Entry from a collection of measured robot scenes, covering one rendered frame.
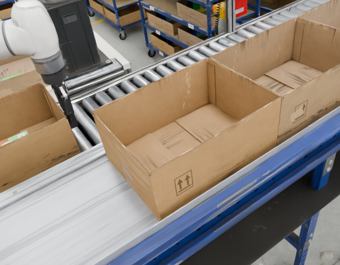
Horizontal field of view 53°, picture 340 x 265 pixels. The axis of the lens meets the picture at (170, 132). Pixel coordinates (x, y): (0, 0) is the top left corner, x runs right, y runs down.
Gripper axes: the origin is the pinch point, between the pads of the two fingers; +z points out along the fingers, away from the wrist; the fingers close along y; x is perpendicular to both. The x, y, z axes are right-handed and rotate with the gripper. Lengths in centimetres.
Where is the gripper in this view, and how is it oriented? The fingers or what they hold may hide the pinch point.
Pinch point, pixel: (71, 119)
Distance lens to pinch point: 126.4
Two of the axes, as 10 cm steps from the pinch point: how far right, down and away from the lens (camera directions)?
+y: -5.5, -4.9, 6.8
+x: -8.2, 4.4, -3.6
